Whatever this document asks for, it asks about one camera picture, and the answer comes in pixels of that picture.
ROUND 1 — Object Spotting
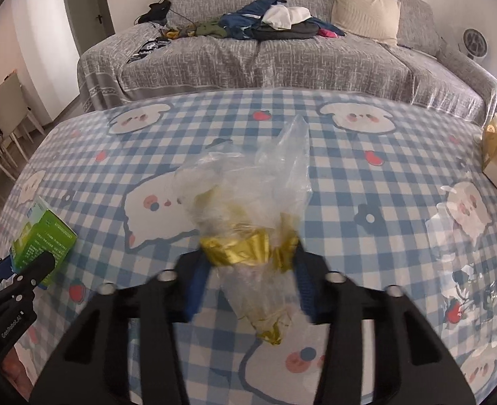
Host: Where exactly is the black item on sofa arm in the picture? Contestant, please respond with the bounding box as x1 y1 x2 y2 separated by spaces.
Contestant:
137 0 172 25

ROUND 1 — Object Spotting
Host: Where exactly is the white round fan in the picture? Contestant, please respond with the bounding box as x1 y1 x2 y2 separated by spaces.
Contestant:
460 28 489 61

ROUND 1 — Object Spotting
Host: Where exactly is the grey interior door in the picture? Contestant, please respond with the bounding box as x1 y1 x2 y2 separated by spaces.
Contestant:
64 0 115 55

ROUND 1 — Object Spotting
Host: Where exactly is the pile of clothes on sofa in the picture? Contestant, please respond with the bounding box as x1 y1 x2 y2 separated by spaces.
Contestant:
161 0 345 41

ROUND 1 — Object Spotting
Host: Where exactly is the clear bag with yellow wrappers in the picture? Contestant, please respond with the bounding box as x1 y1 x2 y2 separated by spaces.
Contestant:
174 114 312 346

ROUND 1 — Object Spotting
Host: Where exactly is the blue checkered bear tablecloth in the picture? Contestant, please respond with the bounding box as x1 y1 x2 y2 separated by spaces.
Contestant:
0 90 497 400

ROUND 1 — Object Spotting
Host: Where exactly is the grey covered sofa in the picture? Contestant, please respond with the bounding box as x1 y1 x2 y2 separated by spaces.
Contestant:
77 0 497 125

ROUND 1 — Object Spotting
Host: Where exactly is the green white medicine box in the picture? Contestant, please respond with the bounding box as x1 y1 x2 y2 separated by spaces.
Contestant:
9 196 77 289

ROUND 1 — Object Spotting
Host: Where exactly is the person's left hand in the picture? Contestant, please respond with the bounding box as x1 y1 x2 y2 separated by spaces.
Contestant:
1 347 33 400

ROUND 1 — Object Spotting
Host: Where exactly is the beige striped cushion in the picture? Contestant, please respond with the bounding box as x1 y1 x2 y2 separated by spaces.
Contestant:
331 0 401 46

